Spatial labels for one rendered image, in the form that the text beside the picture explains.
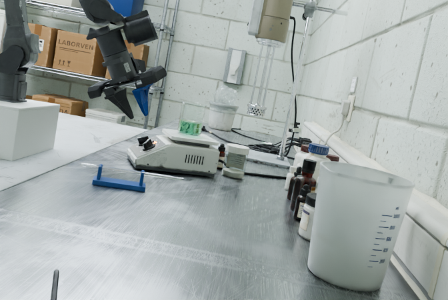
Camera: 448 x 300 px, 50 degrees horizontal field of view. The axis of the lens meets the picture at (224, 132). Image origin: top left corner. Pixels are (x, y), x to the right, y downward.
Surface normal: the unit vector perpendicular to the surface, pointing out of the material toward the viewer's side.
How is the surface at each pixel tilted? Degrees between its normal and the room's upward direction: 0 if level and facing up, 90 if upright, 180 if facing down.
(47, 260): 0
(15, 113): 90
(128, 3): 93
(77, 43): 90
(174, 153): 90
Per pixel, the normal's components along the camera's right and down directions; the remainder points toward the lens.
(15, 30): 0.07, -0.39
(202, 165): 0.33, 0.17
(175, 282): 0.18, -0.98
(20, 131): 0.98, 0.19
